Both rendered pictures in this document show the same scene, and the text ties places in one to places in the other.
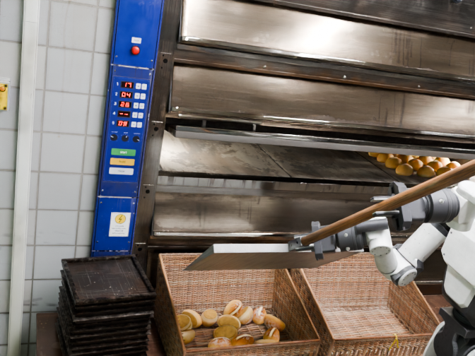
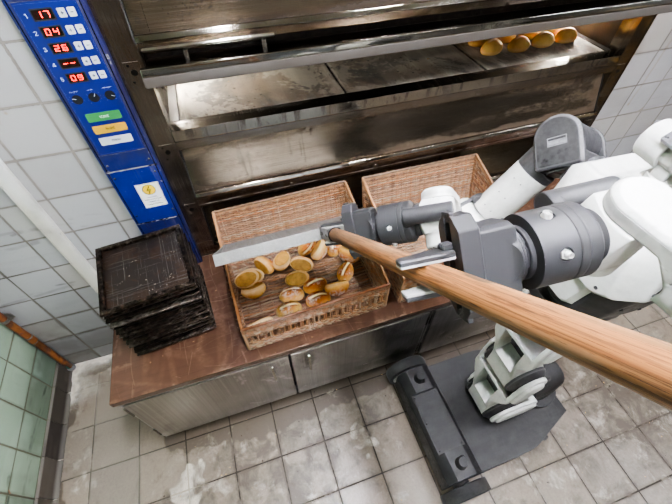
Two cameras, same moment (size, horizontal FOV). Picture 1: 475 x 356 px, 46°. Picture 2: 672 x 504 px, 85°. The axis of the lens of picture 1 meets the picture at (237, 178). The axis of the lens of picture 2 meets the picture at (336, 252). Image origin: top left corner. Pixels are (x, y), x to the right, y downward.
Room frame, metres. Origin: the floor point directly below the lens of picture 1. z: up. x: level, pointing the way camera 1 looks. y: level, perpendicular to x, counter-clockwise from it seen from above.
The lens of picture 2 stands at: (1.07, -0.29, 1.84)
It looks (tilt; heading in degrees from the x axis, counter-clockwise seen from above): 51 degrees down; 4
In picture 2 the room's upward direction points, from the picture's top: straight up
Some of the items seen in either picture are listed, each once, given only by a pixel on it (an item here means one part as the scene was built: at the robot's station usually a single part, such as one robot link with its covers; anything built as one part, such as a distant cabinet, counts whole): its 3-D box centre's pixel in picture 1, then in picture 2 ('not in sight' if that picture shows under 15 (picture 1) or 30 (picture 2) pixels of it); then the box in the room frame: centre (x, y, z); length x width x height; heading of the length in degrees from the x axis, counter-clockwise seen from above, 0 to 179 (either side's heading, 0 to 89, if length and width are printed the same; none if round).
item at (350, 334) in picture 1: (362, 305); (439, 223); (2.18, -0.65, 0.72); 0.56 x 0.49 x 0.28; 112
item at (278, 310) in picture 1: (233, 311); (300, 259); (1.94, -0.09, 0.72); 0.56 x 0.49 x 0.28; 114
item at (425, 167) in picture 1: (406, 153); (495, 18); (3.04, -0.89, 1.21); 0.61 x 0.48 x 0.06; 22
